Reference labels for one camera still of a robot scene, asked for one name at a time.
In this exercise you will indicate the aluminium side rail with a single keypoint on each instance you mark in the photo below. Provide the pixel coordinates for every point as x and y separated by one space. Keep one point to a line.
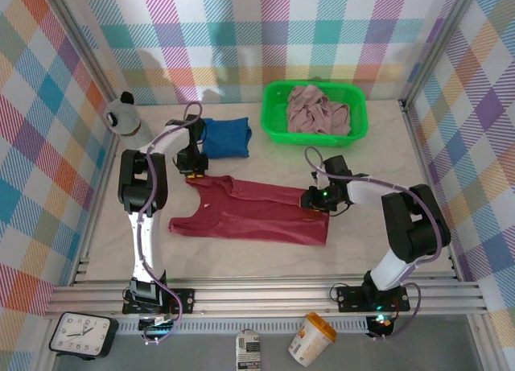
81 272
418 145

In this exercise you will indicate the aluminium front rail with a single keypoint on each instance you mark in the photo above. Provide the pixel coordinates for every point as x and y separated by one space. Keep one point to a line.
261 300

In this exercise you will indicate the grey plush animal toy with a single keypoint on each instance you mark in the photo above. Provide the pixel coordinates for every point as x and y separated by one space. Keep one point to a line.
122 115

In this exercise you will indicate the green plastic basket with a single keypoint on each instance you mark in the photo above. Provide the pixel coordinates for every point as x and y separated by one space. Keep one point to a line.
273 105

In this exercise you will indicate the blue tank top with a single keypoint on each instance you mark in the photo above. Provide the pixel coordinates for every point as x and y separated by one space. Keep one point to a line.
227 139

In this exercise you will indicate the small electronics board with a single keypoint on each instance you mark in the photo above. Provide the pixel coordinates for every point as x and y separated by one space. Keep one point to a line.
157 328
380 322

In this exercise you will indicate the black alarm clock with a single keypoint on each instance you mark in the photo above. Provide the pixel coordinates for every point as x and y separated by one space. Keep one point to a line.
82 332

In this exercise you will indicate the aluminium frame post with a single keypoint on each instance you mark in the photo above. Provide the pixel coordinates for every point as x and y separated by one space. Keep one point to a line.
86 37
436 45

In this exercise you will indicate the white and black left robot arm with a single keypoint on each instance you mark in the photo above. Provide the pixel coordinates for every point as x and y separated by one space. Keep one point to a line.
151 246

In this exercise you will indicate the red tank top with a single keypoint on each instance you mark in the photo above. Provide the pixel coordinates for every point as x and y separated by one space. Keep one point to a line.
261 226

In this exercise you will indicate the black and white carton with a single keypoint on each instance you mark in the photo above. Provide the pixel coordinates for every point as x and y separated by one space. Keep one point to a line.
247 351

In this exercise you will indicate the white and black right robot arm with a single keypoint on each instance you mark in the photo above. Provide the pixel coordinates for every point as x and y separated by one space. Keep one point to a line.
414 230

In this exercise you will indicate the mauve pink tank top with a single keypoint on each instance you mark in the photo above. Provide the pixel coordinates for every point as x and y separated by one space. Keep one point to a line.
314 113

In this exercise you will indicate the white cup with orange lid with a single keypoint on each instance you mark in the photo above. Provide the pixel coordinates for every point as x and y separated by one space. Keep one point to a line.
310 340

